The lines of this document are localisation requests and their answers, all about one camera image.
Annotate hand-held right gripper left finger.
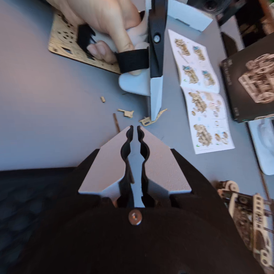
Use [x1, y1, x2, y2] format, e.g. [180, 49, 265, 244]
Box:
[78, 125, 135, 207]

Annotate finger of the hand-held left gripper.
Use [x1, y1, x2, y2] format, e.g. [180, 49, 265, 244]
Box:
[150, 76, 164, 122]

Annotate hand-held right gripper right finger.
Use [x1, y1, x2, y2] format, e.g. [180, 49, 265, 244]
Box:
[137, 125, 192, 207]

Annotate thin wooden model part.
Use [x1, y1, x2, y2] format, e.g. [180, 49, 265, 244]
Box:
[139, 109, 168, 127]

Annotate black model kit box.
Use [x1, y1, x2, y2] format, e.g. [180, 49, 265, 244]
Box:
[220, 32, 274, 123]

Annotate assembled wooden model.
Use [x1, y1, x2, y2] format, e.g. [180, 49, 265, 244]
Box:
[217, 180, 274, 273]

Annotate white cardboard tray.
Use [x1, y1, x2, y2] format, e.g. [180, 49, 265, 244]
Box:
[167, 0, 214, 32]

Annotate open instruction booklet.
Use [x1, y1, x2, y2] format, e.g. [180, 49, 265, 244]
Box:
[168, 29, 235, 154]

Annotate plywood sheet with gear cutouts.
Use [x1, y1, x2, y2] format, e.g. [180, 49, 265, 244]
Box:
[48, 12, 122, 75]

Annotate white rounded flat tray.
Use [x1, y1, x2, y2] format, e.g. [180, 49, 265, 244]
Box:
[248, 118, 274, 176]

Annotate small bracket-shaped wooden part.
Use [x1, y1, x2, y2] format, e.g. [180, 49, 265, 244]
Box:
[117, 108, 135, 118]

